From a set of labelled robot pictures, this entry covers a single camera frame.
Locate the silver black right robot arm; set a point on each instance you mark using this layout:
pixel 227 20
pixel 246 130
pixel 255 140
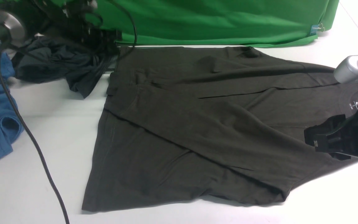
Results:
pixel 345 73

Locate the green backdrop cloth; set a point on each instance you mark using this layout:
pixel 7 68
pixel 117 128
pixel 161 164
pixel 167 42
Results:
pixel 257 23

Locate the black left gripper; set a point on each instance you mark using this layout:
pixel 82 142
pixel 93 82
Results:
pixel 76 23

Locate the blue crumpled garment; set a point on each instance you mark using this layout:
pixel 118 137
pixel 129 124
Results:
pixel 10 125

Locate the blue binder clip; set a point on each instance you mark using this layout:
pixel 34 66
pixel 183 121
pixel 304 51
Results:
pixel 316 29

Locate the dark gray long-sleeve top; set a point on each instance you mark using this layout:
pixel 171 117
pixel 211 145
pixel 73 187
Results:
pixel 180 123

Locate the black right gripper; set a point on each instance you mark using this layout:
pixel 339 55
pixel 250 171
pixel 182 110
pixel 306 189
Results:
pixel 338 134

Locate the dark teal crumpled garment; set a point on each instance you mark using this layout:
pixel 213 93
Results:
pixel 43 59

